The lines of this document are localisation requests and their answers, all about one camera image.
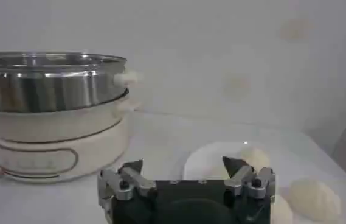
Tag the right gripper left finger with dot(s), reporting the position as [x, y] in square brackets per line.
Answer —
[130, 182]

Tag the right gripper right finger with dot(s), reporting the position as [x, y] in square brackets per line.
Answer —
[248, 182]

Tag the white steamed bun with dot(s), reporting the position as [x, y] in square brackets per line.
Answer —
[314, 199]
[282, 211]
[256, 156]

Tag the white round plate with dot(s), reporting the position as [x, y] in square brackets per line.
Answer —
[203, 158]

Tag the white electric cooker base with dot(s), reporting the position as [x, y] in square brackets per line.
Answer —
[57, 152]

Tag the steel steamer basket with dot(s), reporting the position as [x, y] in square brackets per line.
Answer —
[51, 88]

